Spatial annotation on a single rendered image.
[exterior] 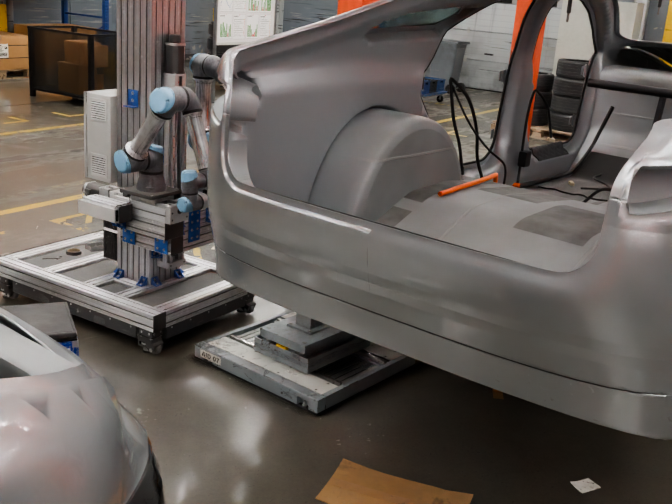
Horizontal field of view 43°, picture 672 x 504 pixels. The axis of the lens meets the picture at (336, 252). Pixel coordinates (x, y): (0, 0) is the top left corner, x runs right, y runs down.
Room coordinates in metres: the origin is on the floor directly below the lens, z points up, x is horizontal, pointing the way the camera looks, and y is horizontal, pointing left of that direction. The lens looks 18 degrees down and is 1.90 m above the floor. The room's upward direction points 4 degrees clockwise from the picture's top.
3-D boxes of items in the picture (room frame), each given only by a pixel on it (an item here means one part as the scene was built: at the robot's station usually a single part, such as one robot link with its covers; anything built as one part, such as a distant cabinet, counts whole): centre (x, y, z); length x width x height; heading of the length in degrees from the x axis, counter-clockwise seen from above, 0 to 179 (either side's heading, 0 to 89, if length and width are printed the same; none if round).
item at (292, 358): (4.04, 0.08, 0.13); 0.50 x 0.36 x 0.10; 142
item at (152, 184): (4.22, 0.96, 0.87); 0.15 x 0.15 x 0.10
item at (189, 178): (3.89, 0.70, 0.95); 0.11 x 0.08 x 0.11; 145
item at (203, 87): (4.74, 0.80, 1.19); 0.15 x 0.12 x 0.55; 44
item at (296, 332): (4.00, 0.11, 0.32); 0.40 x 0.30 x 0.28; 142
